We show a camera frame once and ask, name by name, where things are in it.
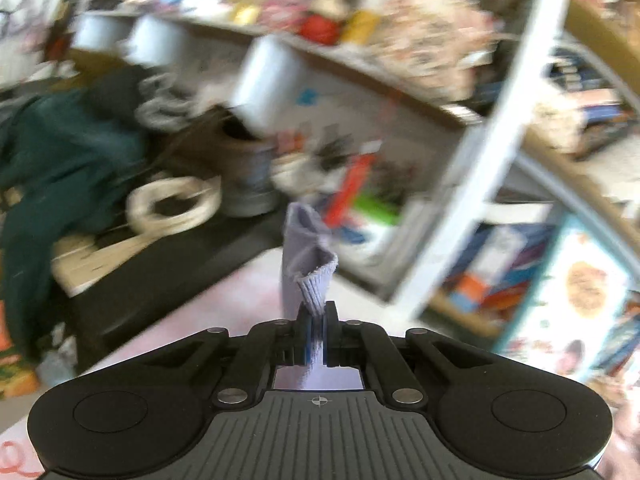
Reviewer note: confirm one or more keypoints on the black box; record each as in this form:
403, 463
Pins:
150, 280

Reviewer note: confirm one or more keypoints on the teal-edged children's picture book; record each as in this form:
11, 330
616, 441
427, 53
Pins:
575, 285

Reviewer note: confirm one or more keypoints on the grey round container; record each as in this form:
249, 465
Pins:
250, 175

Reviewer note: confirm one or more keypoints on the white jar with green lid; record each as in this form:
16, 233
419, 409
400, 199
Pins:
375, 220

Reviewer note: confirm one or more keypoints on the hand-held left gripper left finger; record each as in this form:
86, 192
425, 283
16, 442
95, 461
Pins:
305, 340

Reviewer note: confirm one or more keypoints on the white wooden bookshelf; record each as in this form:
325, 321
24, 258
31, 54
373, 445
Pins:
475, 160

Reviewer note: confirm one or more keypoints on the red-orange tassel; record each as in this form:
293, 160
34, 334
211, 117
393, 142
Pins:
350, 185

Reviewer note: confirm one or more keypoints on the dark green cloth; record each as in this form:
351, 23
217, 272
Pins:
60, 160

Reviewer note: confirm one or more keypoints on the white and orange carton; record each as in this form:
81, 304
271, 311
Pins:
480, 270

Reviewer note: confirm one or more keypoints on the pink checked table mat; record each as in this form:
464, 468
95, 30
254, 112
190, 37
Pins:
200, 305

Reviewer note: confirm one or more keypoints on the grey hanging drawer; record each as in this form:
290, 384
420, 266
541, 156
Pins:
270, 85
100, 32
157, 40

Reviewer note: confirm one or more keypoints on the purple and pink sweater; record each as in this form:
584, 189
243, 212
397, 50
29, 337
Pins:
305, 250

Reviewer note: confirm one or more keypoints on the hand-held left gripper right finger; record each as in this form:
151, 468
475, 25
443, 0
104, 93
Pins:
330, 340

